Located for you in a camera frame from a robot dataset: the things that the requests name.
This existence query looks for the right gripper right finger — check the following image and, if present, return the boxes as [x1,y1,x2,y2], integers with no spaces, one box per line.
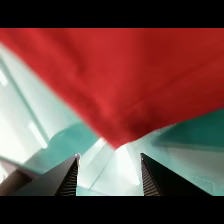
[139,152,214,197]

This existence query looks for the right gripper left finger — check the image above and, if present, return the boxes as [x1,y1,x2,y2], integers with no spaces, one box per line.
[11,153,81,197]

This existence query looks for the red T-shirt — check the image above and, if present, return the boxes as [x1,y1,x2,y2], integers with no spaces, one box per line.
[0,28,224,150]

